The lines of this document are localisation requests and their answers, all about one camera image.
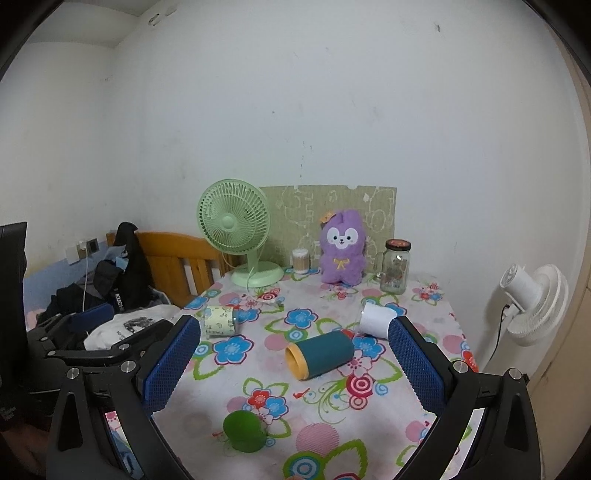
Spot floral tablecloth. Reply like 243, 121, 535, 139
104, 265, 479, 480

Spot black jacket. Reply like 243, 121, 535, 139
112, 222, 156, 311

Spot green patterned wall panel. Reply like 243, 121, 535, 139
258, 185, 398, 274

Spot small green cup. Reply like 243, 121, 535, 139
222, 409, 268, 452

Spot white charging cable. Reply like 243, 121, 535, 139
79, 249, 92, 326

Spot purple plush toy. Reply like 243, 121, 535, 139
318, 208, 369, 285

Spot green desk fan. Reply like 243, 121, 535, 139
197, 178, 285, 288

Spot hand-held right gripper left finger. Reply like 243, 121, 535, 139
46, 316, 202, 480

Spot black fan cable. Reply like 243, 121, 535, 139
479, 302, 512, 372

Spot pale green printed cup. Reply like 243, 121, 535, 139
204, 305, 239, 340

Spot wall socket with charger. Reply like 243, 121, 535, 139
66, 237, 100, 265

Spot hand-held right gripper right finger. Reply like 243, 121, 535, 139
388, 316, 542, 480

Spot white fan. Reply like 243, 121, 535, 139
499, 263, 570, 348

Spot glass jar with dark lid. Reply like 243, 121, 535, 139
372, 239, 412, 294

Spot wooden bed headboard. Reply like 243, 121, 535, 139
106, 230, 242, 309

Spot white printed shirt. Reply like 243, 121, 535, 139
83, 304, 182, 352

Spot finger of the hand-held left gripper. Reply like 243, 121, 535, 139
28, 302, 115, 352
44, 318, 176, 370

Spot teal cup with yellow rim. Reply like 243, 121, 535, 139
284, 333, 356, 382

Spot pile of dark clothes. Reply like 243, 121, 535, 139
36, 258, 122, 326

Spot white cup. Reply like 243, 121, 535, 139
359, 302, 398, 341

